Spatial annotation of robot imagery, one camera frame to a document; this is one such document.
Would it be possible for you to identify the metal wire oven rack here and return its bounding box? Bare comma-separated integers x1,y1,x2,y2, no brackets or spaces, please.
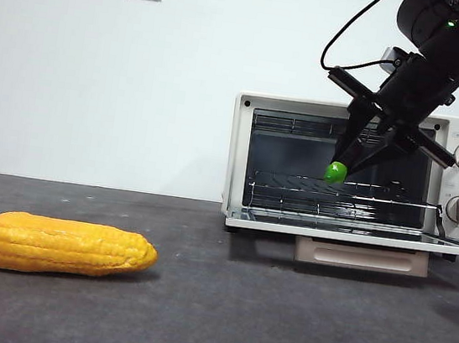
248,168,444,213

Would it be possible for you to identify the pale grey right wrist camera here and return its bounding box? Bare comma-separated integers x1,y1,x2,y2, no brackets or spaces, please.
378,44,412,73

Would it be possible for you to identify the purple eggplant with green stem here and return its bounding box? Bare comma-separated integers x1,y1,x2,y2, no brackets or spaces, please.
322,138,365,188

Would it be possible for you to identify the glass oven door with handle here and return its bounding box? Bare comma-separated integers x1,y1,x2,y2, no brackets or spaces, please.
221,204,459,284

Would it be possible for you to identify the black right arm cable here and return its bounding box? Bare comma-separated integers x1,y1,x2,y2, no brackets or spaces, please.
319,0,395,78

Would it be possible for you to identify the yellow corn cob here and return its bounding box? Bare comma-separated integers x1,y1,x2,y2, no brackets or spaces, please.
0,209,162,290

